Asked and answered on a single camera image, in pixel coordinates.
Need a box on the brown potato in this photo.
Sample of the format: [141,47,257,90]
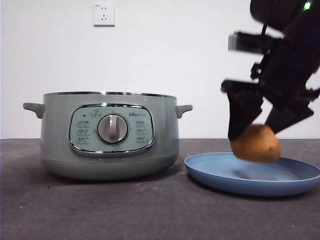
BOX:
[229,124,283,164]

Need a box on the blue round plate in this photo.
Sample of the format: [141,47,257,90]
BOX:
[184,151,320,197]

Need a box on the pale green electric steamer pot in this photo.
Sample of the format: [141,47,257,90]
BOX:
[22,91,193,181]

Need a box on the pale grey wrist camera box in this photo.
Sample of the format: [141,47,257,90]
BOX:
[227,31,263,55]

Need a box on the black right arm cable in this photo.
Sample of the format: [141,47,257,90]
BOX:
[259,14,272,55]

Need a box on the white wall socket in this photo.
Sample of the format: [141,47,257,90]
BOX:
[92,3,116,27]

